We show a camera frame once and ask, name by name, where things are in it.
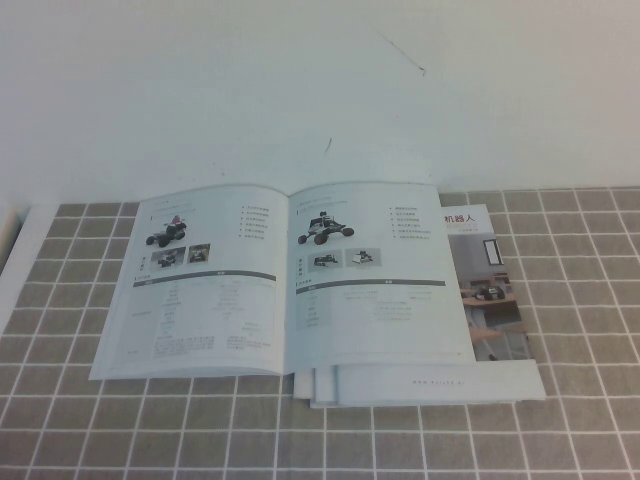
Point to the beige wooden board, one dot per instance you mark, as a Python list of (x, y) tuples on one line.
[(6, 240)]

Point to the grey grid-pattern tablecloth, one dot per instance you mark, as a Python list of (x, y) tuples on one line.
[(575, 310)]

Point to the booklet with robot photo cover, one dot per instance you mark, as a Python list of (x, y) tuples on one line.
[(500, 310)]

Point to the white product catalogue book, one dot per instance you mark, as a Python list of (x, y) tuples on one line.
[(210, 300)]

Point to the white booklet with curled edge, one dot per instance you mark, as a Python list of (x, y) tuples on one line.
[(324, 387)]

